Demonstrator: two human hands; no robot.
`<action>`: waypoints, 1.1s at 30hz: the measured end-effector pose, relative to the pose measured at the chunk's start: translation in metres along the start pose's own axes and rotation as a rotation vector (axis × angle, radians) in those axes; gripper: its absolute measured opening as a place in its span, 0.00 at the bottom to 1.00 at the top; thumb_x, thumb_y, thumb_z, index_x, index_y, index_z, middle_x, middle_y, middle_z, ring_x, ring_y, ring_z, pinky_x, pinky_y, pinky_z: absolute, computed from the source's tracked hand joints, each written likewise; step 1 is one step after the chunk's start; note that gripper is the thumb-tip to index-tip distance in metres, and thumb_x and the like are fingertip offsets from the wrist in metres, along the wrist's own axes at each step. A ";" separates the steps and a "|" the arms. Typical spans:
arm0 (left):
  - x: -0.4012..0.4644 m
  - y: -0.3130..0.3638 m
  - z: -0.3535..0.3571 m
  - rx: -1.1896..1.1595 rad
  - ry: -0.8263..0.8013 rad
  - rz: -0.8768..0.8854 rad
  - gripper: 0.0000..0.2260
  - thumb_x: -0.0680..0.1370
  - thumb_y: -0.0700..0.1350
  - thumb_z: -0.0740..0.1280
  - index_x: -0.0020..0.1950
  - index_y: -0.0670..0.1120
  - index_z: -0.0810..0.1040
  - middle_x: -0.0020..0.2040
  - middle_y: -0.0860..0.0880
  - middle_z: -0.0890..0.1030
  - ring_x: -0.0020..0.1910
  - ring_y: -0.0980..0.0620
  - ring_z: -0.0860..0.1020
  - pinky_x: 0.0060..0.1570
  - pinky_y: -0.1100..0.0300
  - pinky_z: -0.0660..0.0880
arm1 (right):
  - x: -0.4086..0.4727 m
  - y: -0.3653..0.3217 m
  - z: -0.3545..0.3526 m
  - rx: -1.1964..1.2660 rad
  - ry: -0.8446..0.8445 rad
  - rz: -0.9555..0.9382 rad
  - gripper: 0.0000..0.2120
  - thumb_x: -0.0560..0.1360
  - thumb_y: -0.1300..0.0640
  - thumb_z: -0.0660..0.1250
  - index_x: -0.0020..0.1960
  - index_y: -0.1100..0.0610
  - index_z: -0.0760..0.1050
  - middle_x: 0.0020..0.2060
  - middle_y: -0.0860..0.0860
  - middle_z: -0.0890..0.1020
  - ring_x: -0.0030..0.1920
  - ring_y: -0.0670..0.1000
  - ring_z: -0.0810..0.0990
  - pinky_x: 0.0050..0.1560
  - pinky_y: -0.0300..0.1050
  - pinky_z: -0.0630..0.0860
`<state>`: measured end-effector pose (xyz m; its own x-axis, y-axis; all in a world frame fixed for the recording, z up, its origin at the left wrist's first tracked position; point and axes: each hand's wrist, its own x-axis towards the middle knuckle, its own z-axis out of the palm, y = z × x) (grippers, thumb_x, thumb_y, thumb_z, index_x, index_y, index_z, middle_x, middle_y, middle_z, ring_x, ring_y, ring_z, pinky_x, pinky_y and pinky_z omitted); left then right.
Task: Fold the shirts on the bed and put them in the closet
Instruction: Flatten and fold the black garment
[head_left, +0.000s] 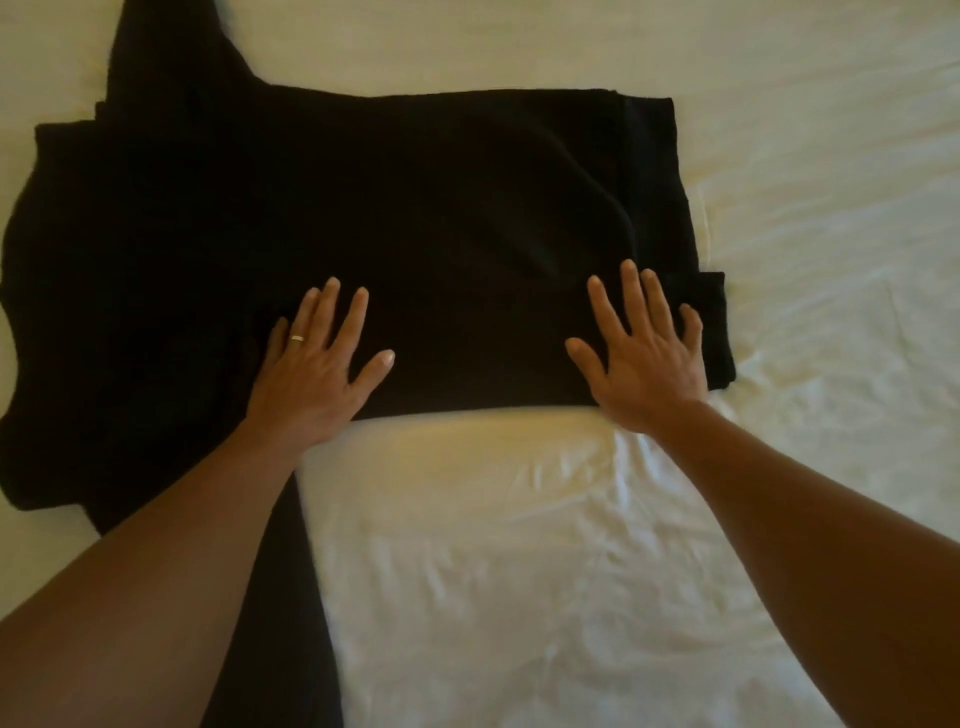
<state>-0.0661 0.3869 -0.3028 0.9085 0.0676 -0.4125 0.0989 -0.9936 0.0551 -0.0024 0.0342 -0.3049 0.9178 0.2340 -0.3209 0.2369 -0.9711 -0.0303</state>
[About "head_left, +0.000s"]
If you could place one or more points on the person's right hand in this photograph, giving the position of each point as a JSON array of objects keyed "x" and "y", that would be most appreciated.
[{"x": 645, "y": 368}]

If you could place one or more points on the person's left hand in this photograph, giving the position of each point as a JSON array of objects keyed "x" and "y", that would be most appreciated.
[{"x": 312, "y": 383}]

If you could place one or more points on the black t-shirt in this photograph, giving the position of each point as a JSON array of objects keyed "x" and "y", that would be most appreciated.
[{"x": 480, "y": 225}]

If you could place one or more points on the person's right forearm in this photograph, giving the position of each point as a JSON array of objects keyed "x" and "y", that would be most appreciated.
[{"x": 833, "y": 555}]

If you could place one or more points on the person's left forearm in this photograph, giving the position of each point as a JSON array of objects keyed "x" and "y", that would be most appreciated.
[{"x": 135, "y": 585}]

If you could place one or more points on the white bed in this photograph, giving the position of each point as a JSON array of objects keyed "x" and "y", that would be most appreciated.
[{"x": 600, "y": 570}]

